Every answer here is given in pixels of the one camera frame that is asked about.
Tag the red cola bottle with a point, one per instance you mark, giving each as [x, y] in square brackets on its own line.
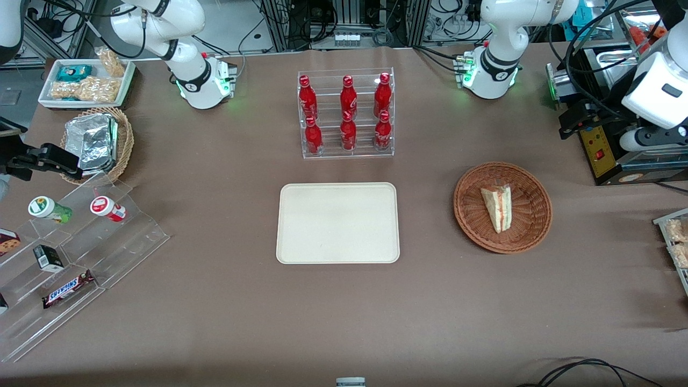
[348, 134]
[307, 99]
[382, 95]
[382, 133]
[313, 137]
[348, 97]

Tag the small black box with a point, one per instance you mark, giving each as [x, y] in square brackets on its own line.
[48, 258]

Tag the teal snack packet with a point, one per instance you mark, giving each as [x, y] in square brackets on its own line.
[74, 72]

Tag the triangular sandwich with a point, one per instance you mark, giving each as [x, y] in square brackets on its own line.
[497, 207]

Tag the light brown wicker basket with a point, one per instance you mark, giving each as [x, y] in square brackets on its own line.
[126, 142]

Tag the clear acrylic stepped display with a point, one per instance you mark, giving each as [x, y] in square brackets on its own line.
[123, 242]

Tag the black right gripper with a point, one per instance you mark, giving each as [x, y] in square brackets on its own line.
[22, 160]

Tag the cream rectangular tray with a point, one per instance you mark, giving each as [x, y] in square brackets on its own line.
[337, 223]

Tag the red lid drink cup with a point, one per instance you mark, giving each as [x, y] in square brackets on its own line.
[107, 208]

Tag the brown table cloth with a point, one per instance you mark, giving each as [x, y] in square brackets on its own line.
[344, 312]

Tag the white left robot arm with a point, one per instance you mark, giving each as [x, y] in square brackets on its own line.
[502, 59]

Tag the clear bag of snacks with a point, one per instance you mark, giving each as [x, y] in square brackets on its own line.
[680, 255]
[677, 231]

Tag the large clear peanut bag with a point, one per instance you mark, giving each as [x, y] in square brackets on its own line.
[86, 90]

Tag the white rectangular snack tray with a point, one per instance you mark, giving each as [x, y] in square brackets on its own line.
[48, 88]

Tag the cookie box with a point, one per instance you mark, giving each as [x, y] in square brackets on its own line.
[8, 243]

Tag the round brown wicker basket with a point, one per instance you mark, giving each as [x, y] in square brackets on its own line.
[524, 226]

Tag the green lid drink cup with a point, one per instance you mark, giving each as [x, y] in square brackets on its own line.
[48, 208]

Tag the small clear peanut bag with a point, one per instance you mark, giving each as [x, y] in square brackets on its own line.
[112, 62]

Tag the clear acrylic bottle rack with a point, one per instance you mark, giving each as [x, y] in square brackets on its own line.
[365, 153]

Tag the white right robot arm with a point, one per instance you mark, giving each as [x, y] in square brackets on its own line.
[188, 54]

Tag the right edge snack tray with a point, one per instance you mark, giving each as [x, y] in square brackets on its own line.
[660, 220]

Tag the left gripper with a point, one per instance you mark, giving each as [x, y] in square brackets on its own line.
[585, 115]

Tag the white power strip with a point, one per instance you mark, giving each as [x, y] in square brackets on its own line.
[346, 38]

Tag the Snickers chocolate bar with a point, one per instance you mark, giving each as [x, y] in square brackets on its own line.
[69, 289]

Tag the silver foil package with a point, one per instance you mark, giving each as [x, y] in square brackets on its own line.
[94, 142]

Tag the dark snack packet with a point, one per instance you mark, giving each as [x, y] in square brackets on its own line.
[2, 303]

